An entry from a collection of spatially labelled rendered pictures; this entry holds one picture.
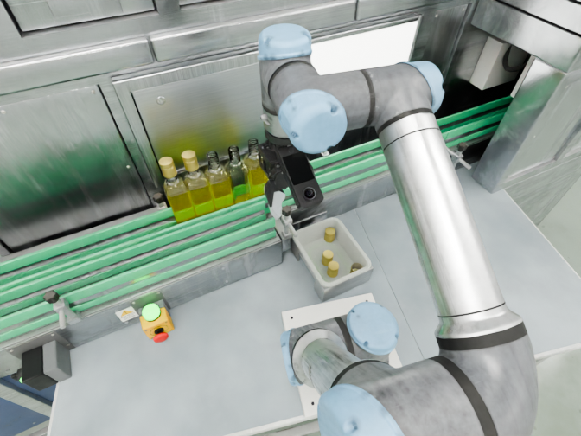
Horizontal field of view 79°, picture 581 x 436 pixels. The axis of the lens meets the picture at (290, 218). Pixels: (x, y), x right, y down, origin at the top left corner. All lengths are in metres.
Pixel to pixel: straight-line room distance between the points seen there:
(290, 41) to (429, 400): 0.44
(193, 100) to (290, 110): 0.60
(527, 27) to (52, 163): 1.39
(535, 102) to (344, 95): 0.98
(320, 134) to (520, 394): 0.34
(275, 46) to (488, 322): 0.42
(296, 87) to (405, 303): 0.84
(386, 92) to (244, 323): 0.79
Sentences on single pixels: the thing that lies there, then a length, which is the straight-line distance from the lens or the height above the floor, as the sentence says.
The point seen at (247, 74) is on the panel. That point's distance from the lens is 1.02.
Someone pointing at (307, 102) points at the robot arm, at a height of 1.51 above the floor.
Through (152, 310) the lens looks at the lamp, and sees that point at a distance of 1.04.
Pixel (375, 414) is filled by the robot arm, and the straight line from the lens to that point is 0.39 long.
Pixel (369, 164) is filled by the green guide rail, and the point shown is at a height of 0.94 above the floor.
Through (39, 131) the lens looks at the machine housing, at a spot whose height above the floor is 1.23.
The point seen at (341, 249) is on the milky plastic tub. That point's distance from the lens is 1.19.
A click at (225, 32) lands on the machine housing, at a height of 1.38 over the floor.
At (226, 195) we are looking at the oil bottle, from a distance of 1.02.
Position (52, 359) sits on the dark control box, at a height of 0.83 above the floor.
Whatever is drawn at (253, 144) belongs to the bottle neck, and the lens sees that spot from 0.97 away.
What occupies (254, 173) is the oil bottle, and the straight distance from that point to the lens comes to 1.01.
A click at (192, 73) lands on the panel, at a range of 0.97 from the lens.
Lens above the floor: 1.74
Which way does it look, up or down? 50 degrees down
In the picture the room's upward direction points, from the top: straight up
